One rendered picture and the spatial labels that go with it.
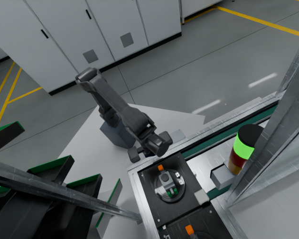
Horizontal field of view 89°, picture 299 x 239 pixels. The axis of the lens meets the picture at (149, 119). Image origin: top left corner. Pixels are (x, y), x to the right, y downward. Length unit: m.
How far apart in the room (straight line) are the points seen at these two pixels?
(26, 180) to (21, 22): 3.19
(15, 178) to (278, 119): 0.38
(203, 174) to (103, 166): 0.60
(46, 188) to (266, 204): 0.81
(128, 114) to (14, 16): 3.08
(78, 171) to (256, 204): 0.97
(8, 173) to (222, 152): 0.79
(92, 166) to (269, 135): 0.97
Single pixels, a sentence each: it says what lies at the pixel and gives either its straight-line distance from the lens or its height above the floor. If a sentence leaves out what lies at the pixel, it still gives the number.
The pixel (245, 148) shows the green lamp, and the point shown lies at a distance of 0.33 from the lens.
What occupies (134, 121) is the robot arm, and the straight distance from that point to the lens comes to 0.47.
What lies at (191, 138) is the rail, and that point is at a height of 0.96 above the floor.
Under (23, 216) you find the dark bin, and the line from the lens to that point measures 0.37.
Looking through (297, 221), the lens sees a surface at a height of 0.86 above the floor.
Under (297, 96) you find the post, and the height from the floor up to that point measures 1.55.
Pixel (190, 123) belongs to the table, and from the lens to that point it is 1.02.
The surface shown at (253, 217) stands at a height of 0.86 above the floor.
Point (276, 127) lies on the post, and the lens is 0.26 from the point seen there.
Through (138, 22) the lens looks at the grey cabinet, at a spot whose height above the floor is 0.62.
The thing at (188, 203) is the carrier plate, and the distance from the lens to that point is 0.73.
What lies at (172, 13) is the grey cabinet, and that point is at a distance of 3.70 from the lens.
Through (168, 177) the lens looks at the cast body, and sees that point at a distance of 0.63.
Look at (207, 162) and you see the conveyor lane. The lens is 0.83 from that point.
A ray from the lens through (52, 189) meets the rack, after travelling 0.37.
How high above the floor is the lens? 1.69
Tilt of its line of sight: 50 degrees down
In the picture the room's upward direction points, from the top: 24 degrees counter-clockwise
